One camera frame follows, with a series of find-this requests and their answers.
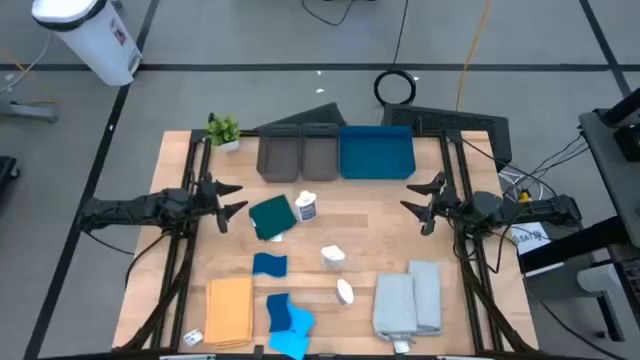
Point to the white printed paper sheet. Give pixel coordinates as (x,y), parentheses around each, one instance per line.
(530,237)

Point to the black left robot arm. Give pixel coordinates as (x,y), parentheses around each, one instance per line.
(130,206)

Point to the black aluminium table frame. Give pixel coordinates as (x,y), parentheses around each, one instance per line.
(452,136)

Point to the black metal beam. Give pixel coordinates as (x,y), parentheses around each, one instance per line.
(575,245)

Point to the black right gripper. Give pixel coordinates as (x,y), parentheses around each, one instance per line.
(447,207)

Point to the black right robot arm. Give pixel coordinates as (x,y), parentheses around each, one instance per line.
(545,207)

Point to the white plastic restorer bottle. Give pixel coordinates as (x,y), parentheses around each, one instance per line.
(305,207)
(332,257)
(345,292)

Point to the dark green cloth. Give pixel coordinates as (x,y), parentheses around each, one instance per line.
(271,216)

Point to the black perforated panel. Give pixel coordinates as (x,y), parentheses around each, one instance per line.
(450,120)

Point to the orange cloth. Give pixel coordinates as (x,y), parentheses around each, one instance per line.
(230,310)

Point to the black triangular panel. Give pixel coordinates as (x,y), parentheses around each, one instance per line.
(320,116)

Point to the blue plastic bin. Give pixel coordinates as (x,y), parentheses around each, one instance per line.
(377,155)

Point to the small green potted plant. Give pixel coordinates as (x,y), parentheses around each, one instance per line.
(223,131)

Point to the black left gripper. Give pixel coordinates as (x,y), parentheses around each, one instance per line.
(207,197)

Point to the white trash can black rim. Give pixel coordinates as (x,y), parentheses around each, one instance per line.
(95,45)

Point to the grey desk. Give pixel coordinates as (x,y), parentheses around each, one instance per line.
(607,165)

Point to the grey metal stand base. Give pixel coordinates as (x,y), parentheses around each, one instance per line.
(30,111)

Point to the grey translucent plastic bin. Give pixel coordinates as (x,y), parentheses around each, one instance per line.
(320,160)
(278,160)

